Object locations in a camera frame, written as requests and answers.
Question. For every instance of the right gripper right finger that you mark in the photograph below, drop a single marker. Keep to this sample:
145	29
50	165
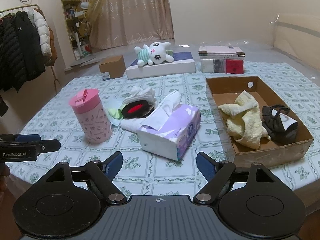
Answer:
218	176

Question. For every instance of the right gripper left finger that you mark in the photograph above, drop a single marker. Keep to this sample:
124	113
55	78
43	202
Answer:
101	175

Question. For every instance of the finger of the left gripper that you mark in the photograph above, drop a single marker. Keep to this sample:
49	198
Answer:
47	146
20	137

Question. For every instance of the white cloth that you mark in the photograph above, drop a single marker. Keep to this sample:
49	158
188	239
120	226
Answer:
132	125

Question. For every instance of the black red soft item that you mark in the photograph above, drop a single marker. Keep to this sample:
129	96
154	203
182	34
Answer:
137	109

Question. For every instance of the light blue face mask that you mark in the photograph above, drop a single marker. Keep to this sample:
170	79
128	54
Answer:
113	103

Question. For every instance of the pink lidded cup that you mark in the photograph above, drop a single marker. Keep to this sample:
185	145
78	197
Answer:
91	115

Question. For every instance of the yellow towel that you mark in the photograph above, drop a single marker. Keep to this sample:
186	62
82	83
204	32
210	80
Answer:
243	121

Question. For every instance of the brown cardboard tray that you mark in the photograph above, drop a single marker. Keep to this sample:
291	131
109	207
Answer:
221	90

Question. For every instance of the green cloth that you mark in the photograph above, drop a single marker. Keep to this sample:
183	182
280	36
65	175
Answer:
115	113

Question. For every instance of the purple tissue box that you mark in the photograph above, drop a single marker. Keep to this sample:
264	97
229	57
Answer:
170	128

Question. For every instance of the floral green tablecloth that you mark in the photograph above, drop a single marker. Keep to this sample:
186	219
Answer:
145	173

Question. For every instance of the black jacket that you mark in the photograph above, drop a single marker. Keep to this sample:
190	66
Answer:
21	57

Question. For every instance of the brown jacket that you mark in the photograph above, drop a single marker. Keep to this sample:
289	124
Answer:
50	60

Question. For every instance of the white puffer jacket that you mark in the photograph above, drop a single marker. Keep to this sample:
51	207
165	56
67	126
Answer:
43	31

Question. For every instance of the small brown cardboard box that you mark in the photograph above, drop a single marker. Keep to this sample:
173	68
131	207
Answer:
112	67

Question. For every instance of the white blue flat box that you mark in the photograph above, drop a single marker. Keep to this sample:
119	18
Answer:
183	63

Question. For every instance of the small green box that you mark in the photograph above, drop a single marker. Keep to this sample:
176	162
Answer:
169	52

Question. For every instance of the white plush bunny toy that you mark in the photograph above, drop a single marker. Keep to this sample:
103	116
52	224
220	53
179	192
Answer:
156	53

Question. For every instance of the standing fan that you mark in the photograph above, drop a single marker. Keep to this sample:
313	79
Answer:
92	11

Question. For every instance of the wooden bookshelf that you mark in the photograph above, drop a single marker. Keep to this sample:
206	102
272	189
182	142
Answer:
71	9

